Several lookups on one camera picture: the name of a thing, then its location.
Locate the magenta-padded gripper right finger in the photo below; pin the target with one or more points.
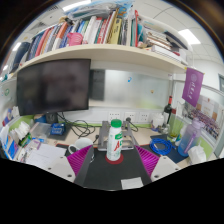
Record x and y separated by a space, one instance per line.
165 166

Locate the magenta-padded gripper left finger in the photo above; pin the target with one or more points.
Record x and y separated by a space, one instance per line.
61 166

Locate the white drink bottle green cap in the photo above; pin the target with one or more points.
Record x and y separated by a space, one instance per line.
114 141

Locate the purple translucent water jug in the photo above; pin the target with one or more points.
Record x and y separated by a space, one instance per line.
189 140

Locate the dark blue mouse pad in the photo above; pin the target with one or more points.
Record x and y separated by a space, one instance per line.
175 156

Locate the white paper sheet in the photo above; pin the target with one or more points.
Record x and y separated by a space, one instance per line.
45 156

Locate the black white checkered mug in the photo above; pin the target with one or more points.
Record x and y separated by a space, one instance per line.
80 144

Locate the white crumpled tissue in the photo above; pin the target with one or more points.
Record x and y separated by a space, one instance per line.
197 155

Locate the white paper napkin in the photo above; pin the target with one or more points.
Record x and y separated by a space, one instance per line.
132 183

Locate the small blue device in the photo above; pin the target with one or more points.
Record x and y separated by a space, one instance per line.
57 129

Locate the green drinking glass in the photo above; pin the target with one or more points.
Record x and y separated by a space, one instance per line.
174 128

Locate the clear plastic box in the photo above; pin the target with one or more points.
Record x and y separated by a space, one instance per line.
39 130

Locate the white kettle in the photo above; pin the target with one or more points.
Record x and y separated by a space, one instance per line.
158 120

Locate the black desk mat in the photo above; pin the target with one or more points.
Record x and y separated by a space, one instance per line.
110 173

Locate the dark wine bottle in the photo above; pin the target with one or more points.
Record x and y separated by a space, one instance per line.
167 111

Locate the group photo poster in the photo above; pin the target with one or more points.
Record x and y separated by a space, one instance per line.
201 116

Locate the black computer monitor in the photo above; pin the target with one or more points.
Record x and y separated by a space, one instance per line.
53 86

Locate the purple pennant flag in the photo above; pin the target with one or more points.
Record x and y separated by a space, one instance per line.
192 86

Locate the white wall outlet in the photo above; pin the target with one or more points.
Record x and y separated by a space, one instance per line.
144 117
114 116
132 115

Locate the wall shelf with books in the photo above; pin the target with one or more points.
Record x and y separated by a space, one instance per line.
103 51

